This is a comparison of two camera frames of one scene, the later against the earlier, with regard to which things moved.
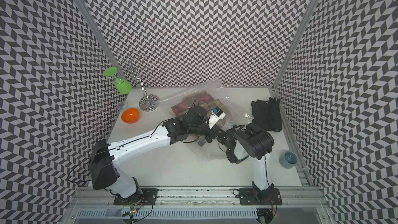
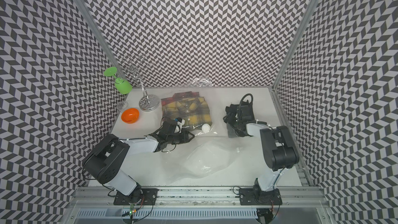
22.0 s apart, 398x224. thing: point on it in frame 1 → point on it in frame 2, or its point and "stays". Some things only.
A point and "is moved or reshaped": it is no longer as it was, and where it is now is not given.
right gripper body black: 223,138 → 233,122
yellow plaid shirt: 217,103 → 193,111
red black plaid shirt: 198,98 → 178,96
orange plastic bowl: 130,115 stays
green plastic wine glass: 122,86 stays
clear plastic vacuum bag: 224,108 is moved or reshaped
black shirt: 267,114 → 238,116
